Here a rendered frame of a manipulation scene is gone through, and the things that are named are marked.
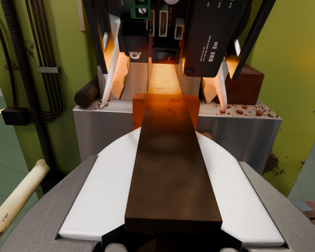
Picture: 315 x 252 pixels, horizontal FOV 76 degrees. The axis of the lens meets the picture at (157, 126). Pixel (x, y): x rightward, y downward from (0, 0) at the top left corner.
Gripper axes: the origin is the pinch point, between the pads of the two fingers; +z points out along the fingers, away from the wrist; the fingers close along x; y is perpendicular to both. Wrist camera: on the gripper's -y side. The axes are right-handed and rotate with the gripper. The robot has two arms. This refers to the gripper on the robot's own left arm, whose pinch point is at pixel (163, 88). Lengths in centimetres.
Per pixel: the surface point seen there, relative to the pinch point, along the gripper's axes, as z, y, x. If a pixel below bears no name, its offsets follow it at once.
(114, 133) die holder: 17.2, -4.1, -8.5
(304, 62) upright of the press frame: 17.1, -26.9, 35.9
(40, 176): 44, -4, -35
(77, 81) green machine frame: 23.9, -23.3, -22.2
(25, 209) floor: 118, -6, -78
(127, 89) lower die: 14.3, -12.6, -6.7
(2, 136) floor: 157, -75, -147
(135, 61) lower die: 9.9, -15.8, -5.1
